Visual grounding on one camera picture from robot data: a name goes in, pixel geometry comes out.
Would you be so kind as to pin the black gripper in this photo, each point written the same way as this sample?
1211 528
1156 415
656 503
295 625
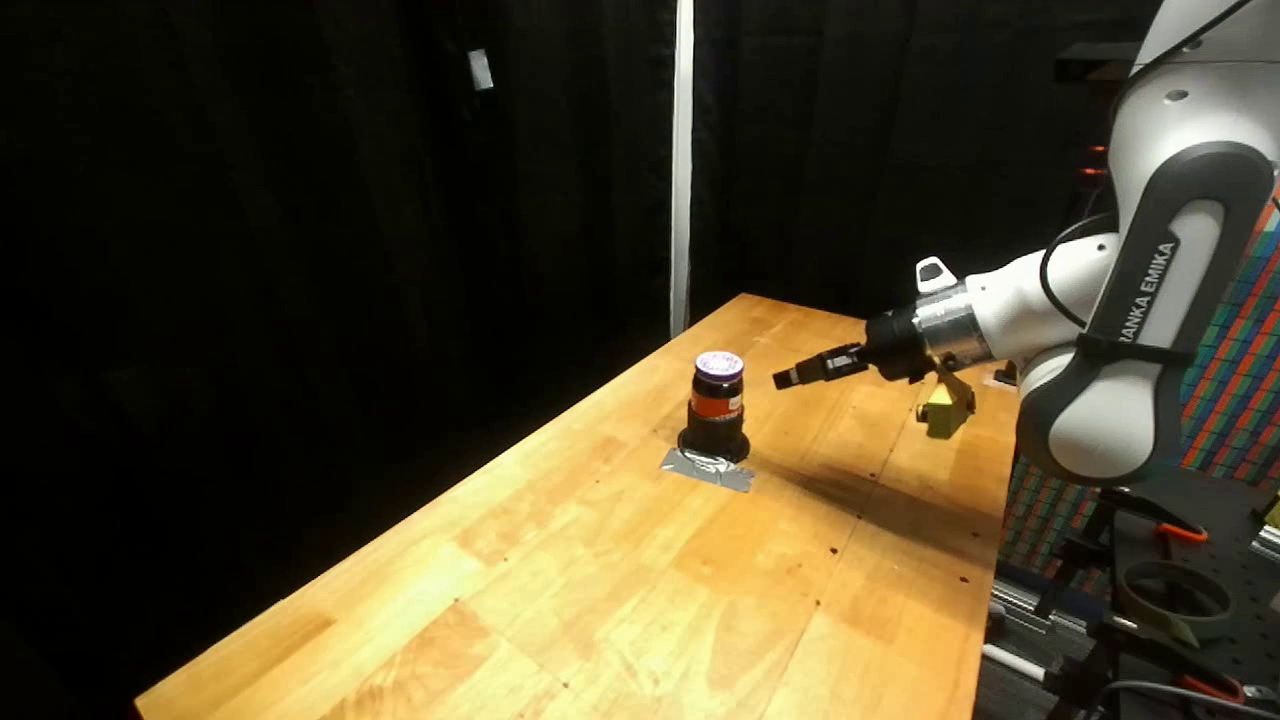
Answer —
900 345

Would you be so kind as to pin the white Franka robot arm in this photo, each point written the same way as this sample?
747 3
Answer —
1145 266

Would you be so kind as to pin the dark jar with purple lid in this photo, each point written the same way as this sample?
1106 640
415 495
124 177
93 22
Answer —
719 402

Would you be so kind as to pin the grey tape patch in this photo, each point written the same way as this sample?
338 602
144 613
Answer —
695 469

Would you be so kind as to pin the white vertical pole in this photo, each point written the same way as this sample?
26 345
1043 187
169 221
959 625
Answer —
683 161

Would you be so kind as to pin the colourful striped cloth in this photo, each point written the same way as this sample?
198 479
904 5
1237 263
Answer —
1224 402

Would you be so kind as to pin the grey tape roll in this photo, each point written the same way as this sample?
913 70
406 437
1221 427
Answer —
1172 629

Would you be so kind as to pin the small white tag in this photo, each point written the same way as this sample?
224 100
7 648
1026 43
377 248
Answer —
481 70

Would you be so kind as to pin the black curtain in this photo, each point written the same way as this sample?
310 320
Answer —
265 266

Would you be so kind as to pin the aluminium frame rail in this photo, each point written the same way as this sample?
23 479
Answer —
1026 625

